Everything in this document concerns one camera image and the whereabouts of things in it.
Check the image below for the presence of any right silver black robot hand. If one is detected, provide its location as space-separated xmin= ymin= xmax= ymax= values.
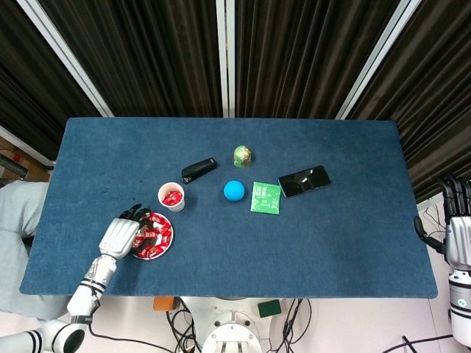
xmin=414 ymin=174 xmax=471 ymax=266

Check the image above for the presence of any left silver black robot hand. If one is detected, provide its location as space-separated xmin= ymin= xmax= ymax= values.
xmin=98 ymin=204 xmax=152 ymax=263

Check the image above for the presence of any heap of red candies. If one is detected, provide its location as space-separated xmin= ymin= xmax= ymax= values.
xmin=132 ymin=213 xmax=173 ymax=259

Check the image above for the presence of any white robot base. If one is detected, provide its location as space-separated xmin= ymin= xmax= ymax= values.
xmin=180 ymin=296 xmax=288 ymax=353

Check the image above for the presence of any white paper cup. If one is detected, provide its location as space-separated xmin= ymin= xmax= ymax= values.
xmin=157 ymin=182 xmax=186 ymax=213

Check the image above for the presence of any round metal plate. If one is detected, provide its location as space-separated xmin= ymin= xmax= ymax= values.
xmin=130 ymin=212 xmax=174 ymax=261

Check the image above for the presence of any orange box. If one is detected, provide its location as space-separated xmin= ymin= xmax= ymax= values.
xmin=153 ymin=296 xmax=174 ymax=312

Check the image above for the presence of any black stapler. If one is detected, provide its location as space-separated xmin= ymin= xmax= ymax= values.
xmin=180 ymin=157 xmax=217 ymax=185

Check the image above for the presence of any person in grey clothes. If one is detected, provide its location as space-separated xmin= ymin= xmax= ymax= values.
xmin=0 ymin=179 xmax=73 ymax=321

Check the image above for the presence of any blue foam ball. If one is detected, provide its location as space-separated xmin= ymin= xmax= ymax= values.
xmin=223 ymin=179 xmax=247 ymax=203

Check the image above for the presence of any green gold domed tin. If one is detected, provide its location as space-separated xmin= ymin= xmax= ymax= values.
xmin=232 ymin=145 xmax=254 ymax=169

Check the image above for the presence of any black pleated curtain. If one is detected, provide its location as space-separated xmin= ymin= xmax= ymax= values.
xmin=0 ymin=0 xmax=101 ymax=159
xmin=36 ymin=0 xmax=224 ymax=118
xmin=233 ymin=0 xmax=400 ymax=119
xmin=349 ymin=0 xmax=471 ymax=203

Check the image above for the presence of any green sachet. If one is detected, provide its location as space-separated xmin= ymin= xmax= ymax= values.
xmin=249 ymin=181 xmax=282 ymax=215

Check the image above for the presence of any blue table cloth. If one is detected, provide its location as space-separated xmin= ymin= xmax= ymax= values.
xmin=18 ymin=117 xmax=439 ymax=299

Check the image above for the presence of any black smartphone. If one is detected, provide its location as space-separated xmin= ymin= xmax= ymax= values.
xmin=277 ymin=165 xmax=332 ymax=199

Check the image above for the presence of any dark green box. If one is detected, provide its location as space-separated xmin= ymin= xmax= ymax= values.
xmin=257 ymin=299 xmax=283 ymax=319

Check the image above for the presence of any black floor cable bundle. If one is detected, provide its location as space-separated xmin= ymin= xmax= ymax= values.
xmin=165 ymin=298 xmax=202 ymax=353
xmin=419 ymin=204 xmax=448 ymax=240
xmin=266 ymin=298 xmax=314 ymax=353

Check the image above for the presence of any white low frame rail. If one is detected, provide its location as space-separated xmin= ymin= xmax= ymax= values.
xmin=0 ymin=124 xmax=57 ymax=167
xmin=415 ymin=183 xmax=445 ymax=207

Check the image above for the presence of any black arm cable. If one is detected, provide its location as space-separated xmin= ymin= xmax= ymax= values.
xmin=87 ymin=324 xmax=174 ymax=353

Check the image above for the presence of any black corrugated hose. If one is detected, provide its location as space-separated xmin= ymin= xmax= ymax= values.
xmin=0 ymin=153 xmax=29 ymax=178

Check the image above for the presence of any white frame post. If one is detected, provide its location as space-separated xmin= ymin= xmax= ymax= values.
xmin=16 ymin=0 xmax=114 ymax=118
xmin=215 ymin=0 xmax=236 ymax=118
xmin=335 ymin=0 xmax=422 ymax=121

